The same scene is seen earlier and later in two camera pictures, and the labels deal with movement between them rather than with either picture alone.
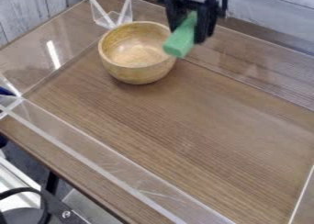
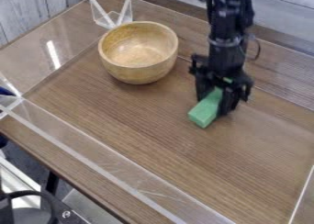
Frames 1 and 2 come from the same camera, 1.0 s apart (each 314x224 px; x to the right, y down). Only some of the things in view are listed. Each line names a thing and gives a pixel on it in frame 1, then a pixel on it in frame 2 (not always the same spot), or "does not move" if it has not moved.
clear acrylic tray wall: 211,146 does not move
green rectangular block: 179,42 → 204,111
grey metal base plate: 59,212 does not move
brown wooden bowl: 131,52 does not move
